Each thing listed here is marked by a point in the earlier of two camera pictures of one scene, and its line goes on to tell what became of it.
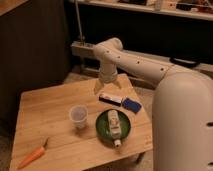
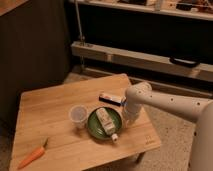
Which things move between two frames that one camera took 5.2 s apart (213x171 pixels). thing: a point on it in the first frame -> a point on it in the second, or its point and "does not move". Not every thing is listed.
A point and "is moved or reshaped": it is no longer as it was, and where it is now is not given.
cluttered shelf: [191, 9] does not move
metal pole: [80, 34] does not move
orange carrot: [35, 155] does not move
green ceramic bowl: [103, 129] is moved or reshaped
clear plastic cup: [78, 114] does not move
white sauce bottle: [115, 126] -> [107, 124]
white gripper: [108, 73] -> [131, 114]
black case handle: [185, 62] does not move
